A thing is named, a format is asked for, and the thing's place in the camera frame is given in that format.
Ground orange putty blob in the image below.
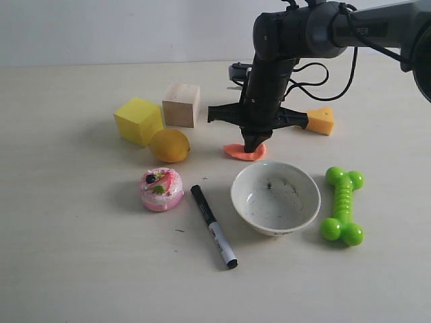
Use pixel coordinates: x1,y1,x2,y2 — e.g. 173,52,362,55
223,143,267,162

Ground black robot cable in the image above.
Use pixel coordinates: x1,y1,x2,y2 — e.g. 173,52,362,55
286,3,412,101

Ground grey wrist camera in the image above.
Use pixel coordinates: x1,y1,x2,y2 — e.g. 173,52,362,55
228,62,253,90

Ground black white marker pen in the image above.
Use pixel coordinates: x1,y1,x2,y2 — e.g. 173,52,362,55
191,185,238,269

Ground yellow lemon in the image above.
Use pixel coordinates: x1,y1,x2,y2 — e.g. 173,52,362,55
149,129,191,163

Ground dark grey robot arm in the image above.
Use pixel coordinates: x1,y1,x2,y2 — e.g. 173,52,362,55
207,1,430,153

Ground green bone dog toy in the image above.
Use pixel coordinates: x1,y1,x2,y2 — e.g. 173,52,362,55
320,166,364,246

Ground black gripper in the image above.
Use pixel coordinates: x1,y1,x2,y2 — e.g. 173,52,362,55
207,57,308,152

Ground white ceramic bowl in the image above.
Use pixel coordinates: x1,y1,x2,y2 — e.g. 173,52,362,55
230,160,321,236

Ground light wooden cube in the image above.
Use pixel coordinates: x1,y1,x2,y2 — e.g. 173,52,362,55
162,83,201,128

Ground yellow cheese wedge toy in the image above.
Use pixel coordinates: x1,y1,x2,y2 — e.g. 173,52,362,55
305,106,335,136

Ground yellow foam cube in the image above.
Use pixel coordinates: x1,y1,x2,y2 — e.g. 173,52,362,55
114,97,164,147

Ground pink toy cake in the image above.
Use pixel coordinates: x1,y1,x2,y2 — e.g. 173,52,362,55
139,167,185,212

